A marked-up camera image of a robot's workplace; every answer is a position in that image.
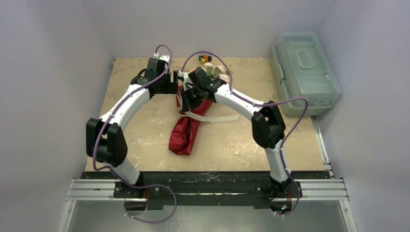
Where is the cream ribbon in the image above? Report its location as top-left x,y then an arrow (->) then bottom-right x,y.
178,111 -> 239,123

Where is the white flower stem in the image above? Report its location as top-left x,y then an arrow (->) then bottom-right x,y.
203,62 -> 214,76

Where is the pale pink flower stem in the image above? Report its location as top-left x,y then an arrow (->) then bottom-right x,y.
211,65 -> 230,83

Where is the dark red wrapping paper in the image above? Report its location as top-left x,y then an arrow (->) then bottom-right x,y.
168,86 -> 201,156

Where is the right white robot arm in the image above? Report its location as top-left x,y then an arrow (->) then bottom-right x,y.
174,68 -> 292,197

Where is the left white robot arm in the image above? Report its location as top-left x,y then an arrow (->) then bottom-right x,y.
86,53 -> 178,198

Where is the orange black small clip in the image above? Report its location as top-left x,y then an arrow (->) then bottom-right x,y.
199,55 -> 212,64

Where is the clear plastic storage box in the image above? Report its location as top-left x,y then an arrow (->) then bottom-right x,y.
271,32 -> 341,117

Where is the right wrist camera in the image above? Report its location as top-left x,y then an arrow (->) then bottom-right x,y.
177,71 -> 191,83

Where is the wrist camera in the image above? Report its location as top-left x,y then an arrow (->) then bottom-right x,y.
177,71 -> 191,83
153,53 -> 171,63

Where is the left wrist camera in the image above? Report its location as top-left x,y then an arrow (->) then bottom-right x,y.
153,53 -> 171,63

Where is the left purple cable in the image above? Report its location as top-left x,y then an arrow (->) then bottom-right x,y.
92,44 -> 178,225

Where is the aluminium rail frame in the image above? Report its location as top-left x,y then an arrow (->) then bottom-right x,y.
67,171 -> 348,212

